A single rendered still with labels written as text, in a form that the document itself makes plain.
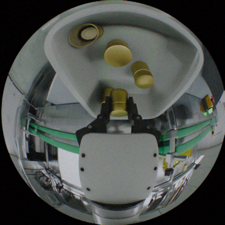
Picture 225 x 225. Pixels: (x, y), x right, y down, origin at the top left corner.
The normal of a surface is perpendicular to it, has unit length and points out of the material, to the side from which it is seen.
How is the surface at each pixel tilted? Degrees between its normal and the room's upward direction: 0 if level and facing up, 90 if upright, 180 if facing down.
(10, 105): 90
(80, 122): 90
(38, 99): 90
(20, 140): 90
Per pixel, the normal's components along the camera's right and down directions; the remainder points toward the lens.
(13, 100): 1.00, 0.00
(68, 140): -0.06, -0.38
